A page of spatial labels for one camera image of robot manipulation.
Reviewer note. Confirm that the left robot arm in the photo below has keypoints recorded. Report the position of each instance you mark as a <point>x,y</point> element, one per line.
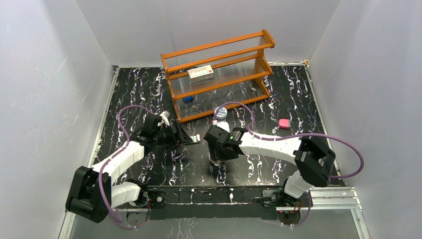
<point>94,193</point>

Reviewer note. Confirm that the small red white staple box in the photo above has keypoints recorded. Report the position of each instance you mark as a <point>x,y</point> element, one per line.
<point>195,138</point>

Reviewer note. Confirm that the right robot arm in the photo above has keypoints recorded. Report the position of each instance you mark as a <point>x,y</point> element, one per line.
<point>313,158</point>

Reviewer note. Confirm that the round patterned tape roll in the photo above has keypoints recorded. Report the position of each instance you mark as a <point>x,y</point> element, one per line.
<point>220,113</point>

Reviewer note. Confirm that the white red staple box on shelf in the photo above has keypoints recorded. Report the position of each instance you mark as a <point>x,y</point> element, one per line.
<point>200,73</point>

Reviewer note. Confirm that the orange wooden shelf rack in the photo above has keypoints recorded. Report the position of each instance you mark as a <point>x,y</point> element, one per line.
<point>239,68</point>

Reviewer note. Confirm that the white stapler part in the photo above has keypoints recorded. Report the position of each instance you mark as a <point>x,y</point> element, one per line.
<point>214,162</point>

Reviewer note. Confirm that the pink tape measure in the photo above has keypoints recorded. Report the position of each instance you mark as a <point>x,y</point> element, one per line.
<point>284,123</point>

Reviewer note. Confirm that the black base bar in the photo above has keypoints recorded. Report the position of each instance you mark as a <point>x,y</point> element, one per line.
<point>223,202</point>

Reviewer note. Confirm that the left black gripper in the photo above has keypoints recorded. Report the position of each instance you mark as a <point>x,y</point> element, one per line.
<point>179,132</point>

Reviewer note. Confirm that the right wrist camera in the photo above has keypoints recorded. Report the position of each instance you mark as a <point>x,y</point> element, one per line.
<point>221,124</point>

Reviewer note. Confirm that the aluminium rail frame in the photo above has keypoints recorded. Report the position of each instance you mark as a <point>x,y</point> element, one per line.
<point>336,214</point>

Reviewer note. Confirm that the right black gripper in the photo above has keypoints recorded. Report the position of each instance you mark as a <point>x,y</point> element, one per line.
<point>219,157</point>

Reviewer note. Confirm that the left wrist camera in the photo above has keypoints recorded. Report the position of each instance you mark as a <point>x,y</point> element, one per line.
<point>164,119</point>

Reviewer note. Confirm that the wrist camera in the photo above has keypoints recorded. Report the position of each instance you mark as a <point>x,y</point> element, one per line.
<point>221,124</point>
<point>164,119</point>

